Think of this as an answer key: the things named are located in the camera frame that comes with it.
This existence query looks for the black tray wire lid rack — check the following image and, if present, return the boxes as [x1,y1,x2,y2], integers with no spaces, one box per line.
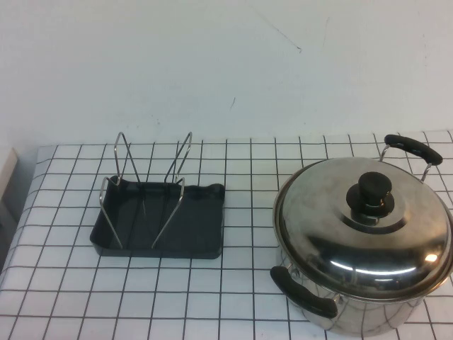
[90,131,227,261]

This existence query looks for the pale furniture panel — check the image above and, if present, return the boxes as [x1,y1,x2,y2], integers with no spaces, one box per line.
[0,147,18,227]

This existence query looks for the stainless steel pot black handles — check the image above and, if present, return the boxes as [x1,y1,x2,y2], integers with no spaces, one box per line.
[270,133,453,336]

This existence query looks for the steel pot lid black knob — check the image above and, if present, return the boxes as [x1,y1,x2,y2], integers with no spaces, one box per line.
[277,157,453,290]

